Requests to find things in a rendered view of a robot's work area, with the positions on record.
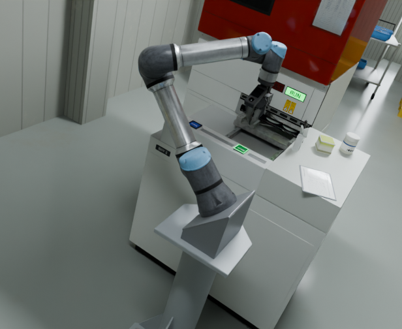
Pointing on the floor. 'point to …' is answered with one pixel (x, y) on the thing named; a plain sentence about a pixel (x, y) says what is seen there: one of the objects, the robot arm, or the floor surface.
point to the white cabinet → (263, 290)
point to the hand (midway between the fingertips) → (249, 123)
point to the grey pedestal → (192, 272)
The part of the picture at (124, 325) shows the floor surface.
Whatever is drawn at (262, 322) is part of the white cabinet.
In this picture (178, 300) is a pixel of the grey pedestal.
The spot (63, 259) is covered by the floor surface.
